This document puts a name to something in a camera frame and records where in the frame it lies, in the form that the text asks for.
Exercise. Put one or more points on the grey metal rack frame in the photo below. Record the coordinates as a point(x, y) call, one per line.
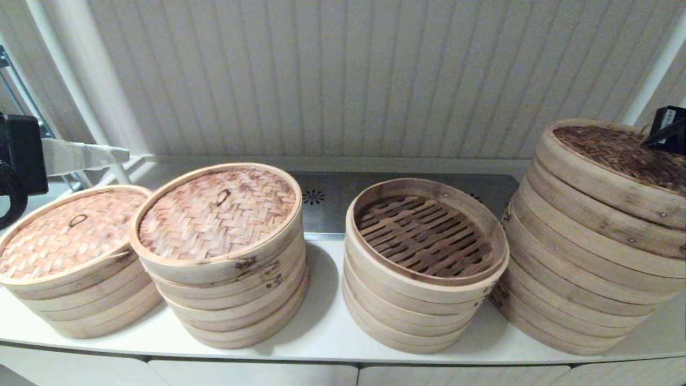
point(4, 58)

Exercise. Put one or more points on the dark woven bamboo steamer lid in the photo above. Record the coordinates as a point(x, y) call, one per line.
point(605, 150)

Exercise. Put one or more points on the bamboo steamer basket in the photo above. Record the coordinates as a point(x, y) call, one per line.
point(236, 294)
point(579, 339)
point(429, 292)
point(91, 327)
point(241, 316)
point(418, 323)
point(589, 280)
point(418, 343)
point(246, 339)
point(80, 308)
point(589, 251)
point(584, 310)

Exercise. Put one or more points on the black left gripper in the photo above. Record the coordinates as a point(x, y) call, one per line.
point(21, 155)

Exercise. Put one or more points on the white stand base bar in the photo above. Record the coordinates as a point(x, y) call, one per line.
point(134, 172)

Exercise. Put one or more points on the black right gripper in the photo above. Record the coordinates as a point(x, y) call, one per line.
point(676, 140)

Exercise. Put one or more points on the far left steamer stack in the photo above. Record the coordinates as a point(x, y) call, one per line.
point(69, 241)

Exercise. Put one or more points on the white round pole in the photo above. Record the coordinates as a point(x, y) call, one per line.
point(69, 69)
point(651, 75)

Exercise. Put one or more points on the light woven bamboo steamer lid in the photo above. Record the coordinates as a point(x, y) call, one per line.
point(214, 214)

